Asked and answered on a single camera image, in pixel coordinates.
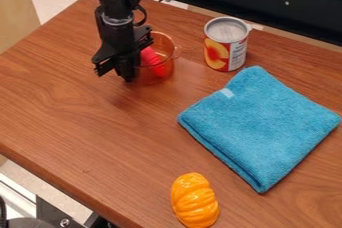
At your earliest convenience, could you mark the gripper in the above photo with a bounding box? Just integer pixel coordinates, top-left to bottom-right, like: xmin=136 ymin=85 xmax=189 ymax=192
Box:
xmin=90 ymin=12 xmax=155 ymax=83

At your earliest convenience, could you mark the orange clear pot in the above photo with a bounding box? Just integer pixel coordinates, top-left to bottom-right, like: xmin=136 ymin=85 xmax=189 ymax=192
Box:
xmin=132 ymin=30 xmax=184 ymax=87

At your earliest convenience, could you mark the red toy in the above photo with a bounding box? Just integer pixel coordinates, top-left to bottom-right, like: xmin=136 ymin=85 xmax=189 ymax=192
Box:
xmin=138 ymin=46 xmax=174 ymax=78

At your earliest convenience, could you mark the can with peach label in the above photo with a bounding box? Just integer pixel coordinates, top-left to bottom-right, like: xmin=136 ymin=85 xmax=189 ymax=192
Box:
xmin=201 ymin=16 xmax=254 ymax=73

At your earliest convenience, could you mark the beige board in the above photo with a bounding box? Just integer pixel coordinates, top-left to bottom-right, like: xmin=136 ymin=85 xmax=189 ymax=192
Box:
xmin=0 ymin=0 xmax=43 ymax=55

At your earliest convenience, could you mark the blue cloth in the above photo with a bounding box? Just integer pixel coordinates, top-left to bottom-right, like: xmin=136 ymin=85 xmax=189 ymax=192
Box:
xmin=176 ymin=65 xmax=342 ymax=195

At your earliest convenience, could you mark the orange toy pumpkin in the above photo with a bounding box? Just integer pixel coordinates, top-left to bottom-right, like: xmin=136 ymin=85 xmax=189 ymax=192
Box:
xmin=169 ymin=171 xmax=221 ymax=228

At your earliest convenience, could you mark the black metal bracket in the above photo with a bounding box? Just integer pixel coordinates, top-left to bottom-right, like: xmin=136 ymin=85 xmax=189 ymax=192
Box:
xmin=0 ymin=194 xmax=123 ymax=228

